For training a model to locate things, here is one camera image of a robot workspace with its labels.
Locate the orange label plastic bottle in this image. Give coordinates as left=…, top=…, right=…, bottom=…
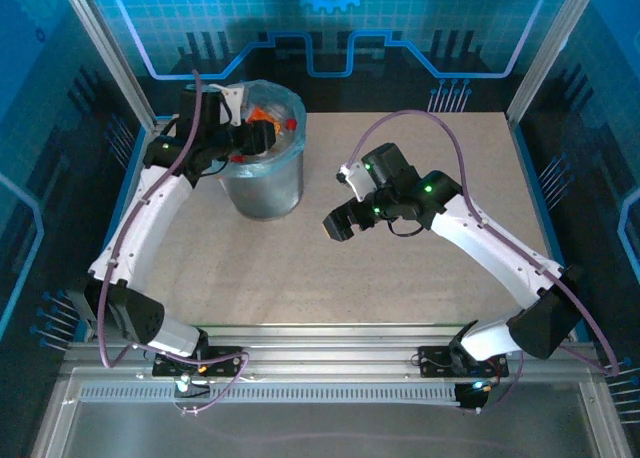
left=247, top=105, right=281, bottom=129

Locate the grey plastic bin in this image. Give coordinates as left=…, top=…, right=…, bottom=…
left=219, top=147, right=306, bottom=220

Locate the grey metal tray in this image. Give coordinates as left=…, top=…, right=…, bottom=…
left=32, top=370, right=629, bottom=458

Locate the small black electronics module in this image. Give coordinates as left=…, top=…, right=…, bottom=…
left=173, top=375, right=211, bottom=400
left=453, top=380, right=494, bottom=413

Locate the purple camera cable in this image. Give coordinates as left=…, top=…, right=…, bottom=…
left=97, top=69, right=251, bottom=417
left=347, top=108, right=621, bottom=414

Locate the aluminium frame post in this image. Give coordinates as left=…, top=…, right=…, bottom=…
left=505, top=0, right=604, bottom=129
left=55, top=0, right=159, bottom=132

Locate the wide aluminium frame rail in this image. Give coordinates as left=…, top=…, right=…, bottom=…
left=59, top=322, right=604, bottom=379

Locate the slotted grey cable duct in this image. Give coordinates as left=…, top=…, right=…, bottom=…
left=79, top=385, right=461, bottom=405

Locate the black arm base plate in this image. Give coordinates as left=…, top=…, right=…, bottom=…
left=417, top=345, right=510, bottom=379
left=152, top=345, right=244, bottom=379

